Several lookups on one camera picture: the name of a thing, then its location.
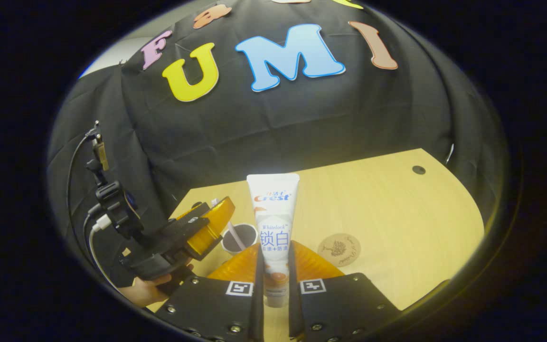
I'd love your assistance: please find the black backdrop cloth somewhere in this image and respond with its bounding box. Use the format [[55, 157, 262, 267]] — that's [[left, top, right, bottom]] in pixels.
[[48, 0, 509, 285]]

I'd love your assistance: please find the white cup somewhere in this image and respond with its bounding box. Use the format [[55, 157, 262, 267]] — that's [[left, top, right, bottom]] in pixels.
[[221, 223, 258, 256]]

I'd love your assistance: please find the white toothpaste tube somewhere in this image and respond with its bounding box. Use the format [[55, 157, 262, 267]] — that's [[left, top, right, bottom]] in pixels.
[[246, 173, 300, 308]]

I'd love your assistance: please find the black cable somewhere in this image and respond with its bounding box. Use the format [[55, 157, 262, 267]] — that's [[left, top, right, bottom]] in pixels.
[[66, 134, 94, 266]]

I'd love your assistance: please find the round wooden coaster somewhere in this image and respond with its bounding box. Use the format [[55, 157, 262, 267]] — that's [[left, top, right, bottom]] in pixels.
[[318, 233, 362, 267]]

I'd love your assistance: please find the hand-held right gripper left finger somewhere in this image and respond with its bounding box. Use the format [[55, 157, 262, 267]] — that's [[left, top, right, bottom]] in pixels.
[[154, 241, 264, 342]]

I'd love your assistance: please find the white toothbrush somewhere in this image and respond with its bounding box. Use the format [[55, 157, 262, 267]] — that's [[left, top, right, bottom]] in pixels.
[[210, 198, 246, 252]]

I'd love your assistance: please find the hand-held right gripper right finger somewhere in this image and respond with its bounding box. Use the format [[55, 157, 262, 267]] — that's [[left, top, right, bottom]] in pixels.
[[288, 240, 401, 342]]

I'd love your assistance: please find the white cable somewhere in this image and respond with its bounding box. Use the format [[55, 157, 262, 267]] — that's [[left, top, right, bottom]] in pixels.
[[87, 215, 113, 285]]

